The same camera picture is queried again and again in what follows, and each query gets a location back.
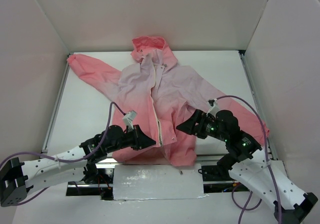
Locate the pink hooded zip jacket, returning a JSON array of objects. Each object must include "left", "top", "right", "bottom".
[{"left": 67, "top": 37, "right": 269, "bottom": 166}]

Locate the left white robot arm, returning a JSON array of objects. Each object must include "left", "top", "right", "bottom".
[{"left": 0, "top": 125, "right": 156, "bottom": 207}]

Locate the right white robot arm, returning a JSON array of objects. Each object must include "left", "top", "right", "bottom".
[{"left": 177, "top": 109, "right": 318, "bottom": 223}]

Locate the white foil tape patch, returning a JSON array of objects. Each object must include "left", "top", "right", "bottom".
[{"left": 113, "top": 164, "right": 205, "bottom": 200}]

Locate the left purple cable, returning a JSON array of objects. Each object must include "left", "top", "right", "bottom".
[{"left": 0, "top": 101, "right": 128, "bottom": 204}]

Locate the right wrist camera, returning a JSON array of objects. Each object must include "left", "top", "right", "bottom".
[{"left": 207, "top": 99, "right": 220, "bottom": 117}]

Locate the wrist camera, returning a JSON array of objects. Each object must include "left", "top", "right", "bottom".
[
  {"left": 122, "top": 110, "right": 137, "bottom": 130},
  {"left": 207, "top": 99, "right": 220, "bottom": 117}
]

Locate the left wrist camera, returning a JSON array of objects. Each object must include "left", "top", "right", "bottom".
[{"left": 122, "top": 110, "right": 137, "bottom": 130}]

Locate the front aluminium table rail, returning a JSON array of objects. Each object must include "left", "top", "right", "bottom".
[{"left": 98, "top": 155, "right": 223, "bottom": 164}]

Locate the aluminium table rail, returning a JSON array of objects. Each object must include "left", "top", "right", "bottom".
[
  {"left": 238, "top": 50, "right": 279, "bottom": 160},
  {"left": 98, "top": 155, "right": 223, "bottom": 164},
  {"left": 41, "top": 63, "right": 69, "bottom": 154}
]

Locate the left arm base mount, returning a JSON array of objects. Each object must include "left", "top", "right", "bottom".
[{"left": 66, "top": 164, "right": 115, "bottom": 200}]

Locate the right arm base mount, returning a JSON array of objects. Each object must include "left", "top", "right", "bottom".
[{"left": 198, "top": 165, "right": 240, "bottom": 193}]

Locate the left aluminium table rail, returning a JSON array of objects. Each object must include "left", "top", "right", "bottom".
[{"left": 41, "top": 63, "right": 69, "bottom": 154}]

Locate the right aluminium table rail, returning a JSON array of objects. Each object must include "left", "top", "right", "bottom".
[{"left": 238, "top": 50, "right": 279, "bottom": 160}]

